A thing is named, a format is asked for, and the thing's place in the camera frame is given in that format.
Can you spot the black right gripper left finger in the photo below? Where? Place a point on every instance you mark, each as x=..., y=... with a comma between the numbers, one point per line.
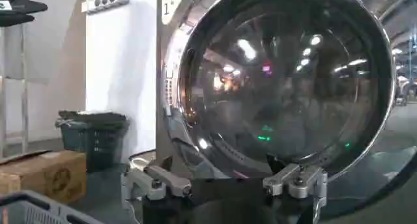
x=163, y=181

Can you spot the brown cardboard box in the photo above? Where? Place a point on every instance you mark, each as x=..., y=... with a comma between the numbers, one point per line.
x=42, y=174

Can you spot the grey dryer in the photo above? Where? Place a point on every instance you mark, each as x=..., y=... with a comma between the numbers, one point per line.
x=172, y=82

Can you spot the metal rack with black shelves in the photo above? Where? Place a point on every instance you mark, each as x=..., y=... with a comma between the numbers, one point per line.
x=16, y=10

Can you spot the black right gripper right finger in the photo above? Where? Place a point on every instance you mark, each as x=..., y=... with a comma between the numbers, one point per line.
x=294, y=179

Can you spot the round glass dryer door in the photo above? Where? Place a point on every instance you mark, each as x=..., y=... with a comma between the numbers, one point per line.
x=286, y=82

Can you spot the grey plastic laundry basket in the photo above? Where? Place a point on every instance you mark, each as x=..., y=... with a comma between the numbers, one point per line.
x=36, y=210

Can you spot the dark bin with black bag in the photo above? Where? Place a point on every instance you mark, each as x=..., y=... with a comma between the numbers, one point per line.
x=94, y=140

